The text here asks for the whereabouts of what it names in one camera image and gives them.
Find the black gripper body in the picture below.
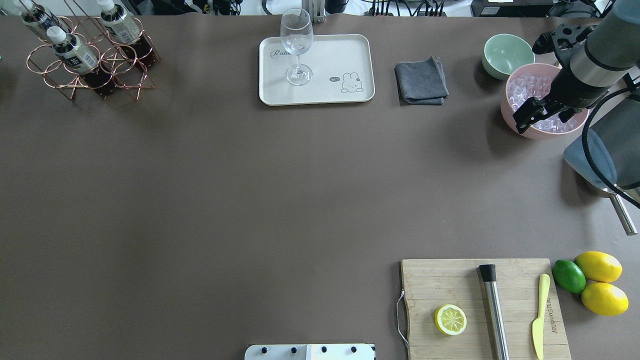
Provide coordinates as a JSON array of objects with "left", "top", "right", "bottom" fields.
[{"left": 513, "top": 24, "right": 598, "bottom": 134}]

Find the copper wire bottle basket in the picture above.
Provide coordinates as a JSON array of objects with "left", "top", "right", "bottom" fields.
[{"left": 14, "top": 0, "right": 160, "bottom": 101}]

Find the tea bottle white cap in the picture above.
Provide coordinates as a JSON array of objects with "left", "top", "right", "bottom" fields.
[{"left": 46, "top": 26, "right": 118, "bottom": 97}]

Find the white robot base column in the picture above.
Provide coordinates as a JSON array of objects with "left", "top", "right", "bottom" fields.
[{"left": 244, "top": 342, "right": 377, "bottom": 360}]

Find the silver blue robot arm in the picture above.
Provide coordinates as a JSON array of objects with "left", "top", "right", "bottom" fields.
[{"left": 508, "top": 0, "right": 640, "bottom": 207}]

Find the pink bowl of ice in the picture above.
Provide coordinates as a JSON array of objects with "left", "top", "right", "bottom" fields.
[{"left": 500, "top": 63, "right": 590, "bottom": 140}]

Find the green ceramic bowl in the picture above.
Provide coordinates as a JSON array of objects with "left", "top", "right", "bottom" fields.
[{"left": 481, "top": 33, "right": 535, "bottom": 80}]

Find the folded grey cloth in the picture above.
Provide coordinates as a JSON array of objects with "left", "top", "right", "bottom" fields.
[{"left": 394, "top": 56, "right": 450, "bottom": 106}]

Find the steel ice scoop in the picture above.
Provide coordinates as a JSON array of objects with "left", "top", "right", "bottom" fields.
[{"left": 590, "top": 185, "right": 638, "bottom": 236}]

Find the yellow lemon upper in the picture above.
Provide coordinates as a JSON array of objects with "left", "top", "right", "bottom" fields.
[{"left": 574, "top": 250, "right": 623, "bottom": 283}]

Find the yellow lemon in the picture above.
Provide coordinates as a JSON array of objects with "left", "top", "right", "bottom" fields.
[
  {"left": 574, "top": 250, "right": 623, "bottom": 283},
  {"left": 580, "top": 282, "right": 629, "bottom": 317}
]

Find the green lime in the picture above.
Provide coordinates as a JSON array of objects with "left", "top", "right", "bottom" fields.
[{"left": 551, "top": 259, "right": 586, "bottom": 294}]

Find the steel muddler black tip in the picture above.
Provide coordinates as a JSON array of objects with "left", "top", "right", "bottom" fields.
[{"left": 478, "top": 264, "right": 510, "bottom": 360}]

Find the yellow lemon lower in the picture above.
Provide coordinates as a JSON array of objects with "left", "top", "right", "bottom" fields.
[{"left": 580, "top": 282, "right": 629, "bottom": 317}]

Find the white rabbit tray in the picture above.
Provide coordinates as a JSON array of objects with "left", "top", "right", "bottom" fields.
[{"left": 258, "top": 34, "right": 376, "bottom": 106}]

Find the yellow plastic knife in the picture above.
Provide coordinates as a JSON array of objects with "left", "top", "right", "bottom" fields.
[{"left": 531, "top": 273, "right": 551, "bottom": 360}]

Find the bamboo cutting board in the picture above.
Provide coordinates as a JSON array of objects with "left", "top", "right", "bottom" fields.
[{"left": 400, "top": 259, "right": 552, "bottom": 360}]

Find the lemon half slice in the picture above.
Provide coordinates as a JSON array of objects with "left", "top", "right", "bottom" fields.
[{"left": 434, "top": 304, "right": 467, "bottom": 336}]

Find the clear wine glass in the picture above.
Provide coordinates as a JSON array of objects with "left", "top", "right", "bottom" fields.
[{"left": 279, "top": 7, "right": 314, "bottom": 86}]

